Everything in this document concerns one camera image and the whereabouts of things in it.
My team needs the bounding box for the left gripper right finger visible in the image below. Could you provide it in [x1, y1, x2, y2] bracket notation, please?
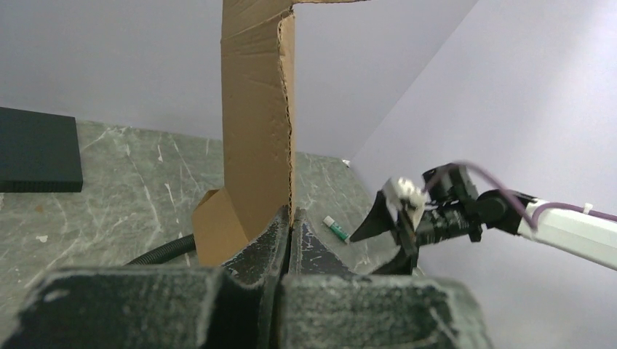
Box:
[277, 210, 492, 348]

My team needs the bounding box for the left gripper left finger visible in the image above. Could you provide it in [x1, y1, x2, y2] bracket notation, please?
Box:
[2, 209, 289, 348]

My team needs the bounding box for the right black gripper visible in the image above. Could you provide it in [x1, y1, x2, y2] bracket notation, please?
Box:
[349, 164, 482, 276]

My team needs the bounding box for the brown cardboard box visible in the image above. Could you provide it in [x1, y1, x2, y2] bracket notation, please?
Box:
[191, 0, 372, 268]

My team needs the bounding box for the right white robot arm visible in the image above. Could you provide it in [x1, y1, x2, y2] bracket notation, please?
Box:
[348, 161, 616, 275]

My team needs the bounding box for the black rectangular box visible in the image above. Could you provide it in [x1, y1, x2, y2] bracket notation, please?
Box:
[1, 107, 84, 193]

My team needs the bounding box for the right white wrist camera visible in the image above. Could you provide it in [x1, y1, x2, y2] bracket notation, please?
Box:
[382, 177, 427, 228]

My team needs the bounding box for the black corrugated hose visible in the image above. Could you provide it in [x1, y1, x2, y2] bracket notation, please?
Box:
[126, 233, 196, 266]

